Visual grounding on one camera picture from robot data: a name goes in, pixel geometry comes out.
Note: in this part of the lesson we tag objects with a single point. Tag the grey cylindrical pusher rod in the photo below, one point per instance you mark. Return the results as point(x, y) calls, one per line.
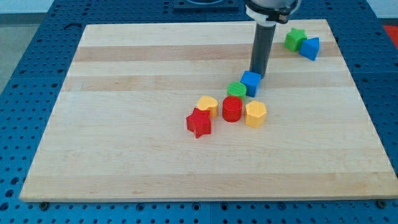
point(261, 49)

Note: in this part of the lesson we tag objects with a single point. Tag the blue triangle block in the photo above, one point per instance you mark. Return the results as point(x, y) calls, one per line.
point(310, 48)

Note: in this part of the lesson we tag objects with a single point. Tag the yellow heart block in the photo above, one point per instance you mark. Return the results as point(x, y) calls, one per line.
point(208, 103)

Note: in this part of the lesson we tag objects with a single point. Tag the green star block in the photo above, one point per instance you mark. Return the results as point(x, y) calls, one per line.
point(294, 39)

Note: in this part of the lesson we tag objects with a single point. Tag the blue cube block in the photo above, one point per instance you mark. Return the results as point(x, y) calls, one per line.
point(251, 81)

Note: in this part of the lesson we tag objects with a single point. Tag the green cylinder block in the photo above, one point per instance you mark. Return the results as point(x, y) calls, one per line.
point(237, 89)

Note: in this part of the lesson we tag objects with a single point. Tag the yellow hexagon block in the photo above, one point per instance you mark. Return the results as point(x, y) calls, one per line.
point(255, 114)

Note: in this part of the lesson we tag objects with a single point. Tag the red cylinder block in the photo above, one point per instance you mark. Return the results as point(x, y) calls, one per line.
point(232, 109)

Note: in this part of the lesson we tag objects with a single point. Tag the red star block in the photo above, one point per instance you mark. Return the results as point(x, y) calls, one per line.
point(199, 122)

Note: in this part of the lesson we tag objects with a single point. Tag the wooden board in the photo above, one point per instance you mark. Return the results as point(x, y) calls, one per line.
point(125, 126)

